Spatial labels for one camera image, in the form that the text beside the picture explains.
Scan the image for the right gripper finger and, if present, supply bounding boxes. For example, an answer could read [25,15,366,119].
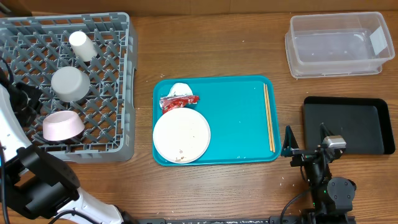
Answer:
[281,125,299,157]
[320,123,333,146]

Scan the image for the pink bowl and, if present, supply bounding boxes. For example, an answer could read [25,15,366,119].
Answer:
[43,111,85,141]

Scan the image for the grey bowl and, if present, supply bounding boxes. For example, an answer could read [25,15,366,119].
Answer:
[51,67,90,102]

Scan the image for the white cup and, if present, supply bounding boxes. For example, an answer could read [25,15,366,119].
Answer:
[69,31,98,62]

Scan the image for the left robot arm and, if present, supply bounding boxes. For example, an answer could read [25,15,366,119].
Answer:
[1,86,136,223]

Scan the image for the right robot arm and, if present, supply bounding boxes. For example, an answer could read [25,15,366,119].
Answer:
[279,124,356,223]

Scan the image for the grey dishwasher rack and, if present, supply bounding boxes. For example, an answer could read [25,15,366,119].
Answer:
[1,12,137,163]

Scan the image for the left wooden chopstick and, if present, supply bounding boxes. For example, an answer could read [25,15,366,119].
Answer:
[263,83,275,152]

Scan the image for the wooden chopstick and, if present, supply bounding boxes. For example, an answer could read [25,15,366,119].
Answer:
[264,84,275,153]
[263,83,275,152]

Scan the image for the black tray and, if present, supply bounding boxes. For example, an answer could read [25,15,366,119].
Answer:
[302,96,396,155]

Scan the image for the teal serving tray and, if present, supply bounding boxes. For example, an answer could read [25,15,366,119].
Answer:
[152,75,282,166]

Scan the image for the right wooden chopstick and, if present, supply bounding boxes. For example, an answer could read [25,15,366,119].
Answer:
[264,84,275,153]

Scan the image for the clear plastic bin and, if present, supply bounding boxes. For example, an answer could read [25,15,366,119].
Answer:
[285,12,396,78]

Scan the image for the large white plate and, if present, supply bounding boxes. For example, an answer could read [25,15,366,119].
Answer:
[152,108,211,164]

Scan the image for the crumpled white tissue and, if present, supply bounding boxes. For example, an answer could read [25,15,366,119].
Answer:
[168,83,193,96]

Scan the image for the red snack wrapper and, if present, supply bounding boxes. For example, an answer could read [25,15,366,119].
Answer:
[159,95,200,114]

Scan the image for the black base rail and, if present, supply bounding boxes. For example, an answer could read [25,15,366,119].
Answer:
[137,215,356,224]

